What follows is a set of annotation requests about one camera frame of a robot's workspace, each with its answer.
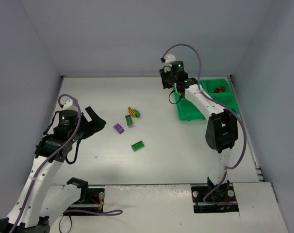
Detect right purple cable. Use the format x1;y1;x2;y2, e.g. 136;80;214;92
163;44;247;203

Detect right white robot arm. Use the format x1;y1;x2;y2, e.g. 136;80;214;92
160;58;238;185

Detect green square lego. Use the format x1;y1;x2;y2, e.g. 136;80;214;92
125;115;133;127

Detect purple lego plate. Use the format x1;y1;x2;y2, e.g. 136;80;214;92
113;123;125;134

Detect yellow striped slope lego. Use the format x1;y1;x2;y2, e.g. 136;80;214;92
128;106;136;117

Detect green two-by-four lego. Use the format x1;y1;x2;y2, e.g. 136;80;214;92
131;140;145;152

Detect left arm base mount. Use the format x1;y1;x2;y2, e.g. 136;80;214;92
63;177;105;216

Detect purple cable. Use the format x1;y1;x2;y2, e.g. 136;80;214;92
163;44;247;203
6;94;123;233

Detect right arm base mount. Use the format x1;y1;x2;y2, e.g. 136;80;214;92
191;183;239;214

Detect red long lego brick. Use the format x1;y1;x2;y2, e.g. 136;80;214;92
213;87;222;93

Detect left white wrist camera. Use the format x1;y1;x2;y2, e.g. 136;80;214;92
61;99;77;111

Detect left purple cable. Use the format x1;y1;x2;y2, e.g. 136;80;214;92
6;94;123;233

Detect green four-compartment tray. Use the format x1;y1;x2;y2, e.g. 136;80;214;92
173;78;241;121

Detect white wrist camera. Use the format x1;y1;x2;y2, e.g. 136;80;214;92
160;53;176;66
61;99;77;111

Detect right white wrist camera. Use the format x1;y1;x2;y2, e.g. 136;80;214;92
160;53;176;66

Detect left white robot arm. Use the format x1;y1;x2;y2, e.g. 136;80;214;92
0;106;106;233

